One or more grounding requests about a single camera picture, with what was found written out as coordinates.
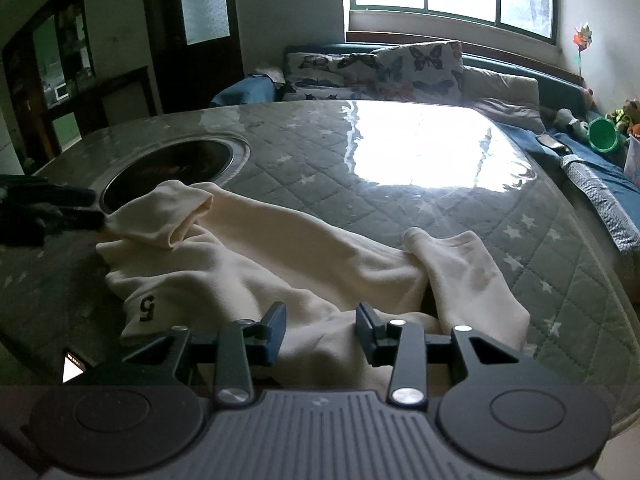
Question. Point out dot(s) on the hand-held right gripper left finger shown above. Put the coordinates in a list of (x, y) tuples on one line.
[(277, 332)]

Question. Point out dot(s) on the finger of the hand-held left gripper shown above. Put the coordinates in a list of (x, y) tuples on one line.
[(77, 221), (75, 197)]

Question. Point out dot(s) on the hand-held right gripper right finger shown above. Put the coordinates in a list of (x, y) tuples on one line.
[(367, 332)]

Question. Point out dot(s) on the cream sweater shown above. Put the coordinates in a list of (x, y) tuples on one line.
[(300, 280)]

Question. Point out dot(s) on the white microwave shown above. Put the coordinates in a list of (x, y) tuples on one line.
[(60, 94)]

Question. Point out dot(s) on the round black induction cooktop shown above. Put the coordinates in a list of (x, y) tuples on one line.
[(175, 160)]

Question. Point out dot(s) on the dark wooden console table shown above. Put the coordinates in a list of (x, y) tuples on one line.
[(125, 80)]

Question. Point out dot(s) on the dark wooden shelf cabinet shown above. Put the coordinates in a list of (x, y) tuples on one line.
[(30, 75)]

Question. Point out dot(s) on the smartphone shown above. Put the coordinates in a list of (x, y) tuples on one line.
[(72, 367)]

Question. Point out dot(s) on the dark wooden door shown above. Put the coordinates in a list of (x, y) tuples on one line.
[(165, 60)]

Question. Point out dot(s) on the grey star quilted tablecloth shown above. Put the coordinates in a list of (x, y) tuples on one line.
[(325, 160)]

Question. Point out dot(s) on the blue towel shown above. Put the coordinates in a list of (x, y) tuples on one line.
[(245, 91)]

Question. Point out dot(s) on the white cloth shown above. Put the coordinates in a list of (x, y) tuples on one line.
[(267, 72)]

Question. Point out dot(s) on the blue sofa cover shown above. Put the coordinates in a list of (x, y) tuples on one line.
[(520, 135)]

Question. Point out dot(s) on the grey blanket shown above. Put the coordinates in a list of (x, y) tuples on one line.
[(510, 112)]

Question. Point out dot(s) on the dark brown object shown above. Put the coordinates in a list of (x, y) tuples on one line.
[(555, 144)]

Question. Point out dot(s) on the butterfly print pillow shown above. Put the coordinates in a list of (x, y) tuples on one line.
[(420, 70), (330, 67)]

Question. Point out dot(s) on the light blue quilted blanket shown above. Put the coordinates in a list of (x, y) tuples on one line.
[(600, 195)]

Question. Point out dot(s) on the beige cushion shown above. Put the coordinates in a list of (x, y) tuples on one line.
[(500, 84)]

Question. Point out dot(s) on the grey plush toy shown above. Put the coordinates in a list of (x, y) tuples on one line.
[(570, 122)]

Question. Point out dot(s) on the dark green sofa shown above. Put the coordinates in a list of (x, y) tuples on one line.
[(500, 62)]

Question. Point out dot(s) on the green plastic bucket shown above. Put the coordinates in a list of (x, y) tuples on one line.
[(602, 135)]

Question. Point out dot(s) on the clear storage box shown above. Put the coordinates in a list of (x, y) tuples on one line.
[(632, 160)]

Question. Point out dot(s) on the pink plush toy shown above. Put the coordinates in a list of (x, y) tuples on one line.
[(588, 96)]

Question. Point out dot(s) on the orange plush toy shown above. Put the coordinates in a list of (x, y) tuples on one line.
[(635, 131)]

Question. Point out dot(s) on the green plush toy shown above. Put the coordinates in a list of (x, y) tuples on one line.
[(627, 112)]

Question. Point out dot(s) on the colourful pinwheel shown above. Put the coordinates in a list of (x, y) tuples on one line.
[(581, 40)]

